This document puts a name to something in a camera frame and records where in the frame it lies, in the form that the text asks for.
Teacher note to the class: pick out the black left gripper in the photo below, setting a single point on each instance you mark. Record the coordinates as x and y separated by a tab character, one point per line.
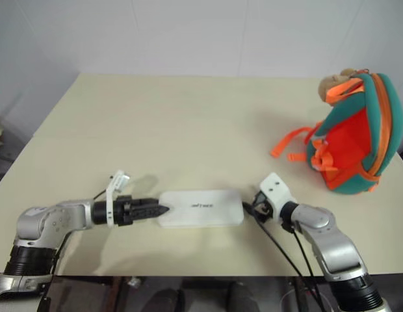
125	212

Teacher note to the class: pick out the small white object under table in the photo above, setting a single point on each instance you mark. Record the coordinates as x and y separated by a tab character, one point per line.
134	281

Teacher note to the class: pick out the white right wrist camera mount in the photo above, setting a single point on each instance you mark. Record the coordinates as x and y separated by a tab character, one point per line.
276	190

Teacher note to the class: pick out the dark rounded shape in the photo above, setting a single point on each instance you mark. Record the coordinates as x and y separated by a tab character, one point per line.
167	300

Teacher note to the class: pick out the beige plush toy pendant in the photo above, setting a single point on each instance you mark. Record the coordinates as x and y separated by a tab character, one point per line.
333	83

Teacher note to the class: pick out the orange and teal backpack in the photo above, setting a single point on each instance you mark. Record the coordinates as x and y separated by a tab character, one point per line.
357	143

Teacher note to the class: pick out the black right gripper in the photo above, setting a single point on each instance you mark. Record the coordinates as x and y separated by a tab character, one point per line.
265	208

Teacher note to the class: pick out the white rectangular pouch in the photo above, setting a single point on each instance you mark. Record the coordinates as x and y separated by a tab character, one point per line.
204	208

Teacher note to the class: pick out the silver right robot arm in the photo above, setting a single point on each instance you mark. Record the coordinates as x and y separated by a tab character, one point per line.
334	247

